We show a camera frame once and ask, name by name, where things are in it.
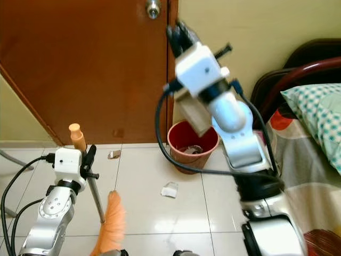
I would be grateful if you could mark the brown cardboard piece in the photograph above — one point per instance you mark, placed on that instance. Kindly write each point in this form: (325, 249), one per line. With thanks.
(194, 114)

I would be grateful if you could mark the orange bristle broom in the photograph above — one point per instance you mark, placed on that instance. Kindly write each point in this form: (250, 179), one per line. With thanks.
(113, 224)

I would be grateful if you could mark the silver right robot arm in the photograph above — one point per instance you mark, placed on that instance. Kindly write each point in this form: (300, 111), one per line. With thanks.
(245, 138)

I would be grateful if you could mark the dark robot foot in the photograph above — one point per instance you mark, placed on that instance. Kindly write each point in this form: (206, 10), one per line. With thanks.
(185, 253)

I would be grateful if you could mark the small brown paper scrap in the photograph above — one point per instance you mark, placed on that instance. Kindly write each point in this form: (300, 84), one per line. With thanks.
(113, 154)

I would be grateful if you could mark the white crumpled paper scrap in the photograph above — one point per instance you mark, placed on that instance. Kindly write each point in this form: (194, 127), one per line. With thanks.
(169, 189)

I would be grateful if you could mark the brown wooden door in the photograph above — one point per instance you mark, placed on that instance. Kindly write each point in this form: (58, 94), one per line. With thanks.
(85, 69)

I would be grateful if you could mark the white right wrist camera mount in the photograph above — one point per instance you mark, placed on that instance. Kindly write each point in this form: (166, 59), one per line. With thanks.
(200, 69)

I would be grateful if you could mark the silver round door knob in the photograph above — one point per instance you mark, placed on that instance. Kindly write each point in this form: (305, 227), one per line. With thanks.
(153, 8)

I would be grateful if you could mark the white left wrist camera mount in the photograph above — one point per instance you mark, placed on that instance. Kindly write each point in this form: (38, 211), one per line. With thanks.
(68, 162)

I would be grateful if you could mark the brown wooden door frame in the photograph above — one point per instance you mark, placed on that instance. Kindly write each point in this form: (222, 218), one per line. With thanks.
(172, 13)

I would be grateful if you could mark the red plastic waste bin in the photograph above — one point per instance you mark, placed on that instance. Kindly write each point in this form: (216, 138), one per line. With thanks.
(184, 160)

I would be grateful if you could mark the teal checked pillow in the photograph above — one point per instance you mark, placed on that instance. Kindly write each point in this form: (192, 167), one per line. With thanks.
(317, 117)

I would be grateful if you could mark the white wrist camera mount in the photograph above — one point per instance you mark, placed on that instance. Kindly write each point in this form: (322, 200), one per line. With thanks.
(200, 69)
(68, 162)

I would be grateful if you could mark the red curved bar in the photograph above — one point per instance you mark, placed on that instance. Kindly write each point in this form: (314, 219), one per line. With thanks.
(303, 71)

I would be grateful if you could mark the grey crumpled waste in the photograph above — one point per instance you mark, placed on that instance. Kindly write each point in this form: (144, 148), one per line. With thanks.
(192, 150)

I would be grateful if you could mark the grey patterned bed sheet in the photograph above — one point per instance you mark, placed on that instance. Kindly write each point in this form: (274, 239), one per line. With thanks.
(309, 197)

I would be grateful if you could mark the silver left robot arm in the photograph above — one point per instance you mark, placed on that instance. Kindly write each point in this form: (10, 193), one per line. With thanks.
(52, 213)

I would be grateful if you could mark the dark wooden bed headboard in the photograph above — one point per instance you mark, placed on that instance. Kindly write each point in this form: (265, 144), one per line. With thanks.
(309, 50)

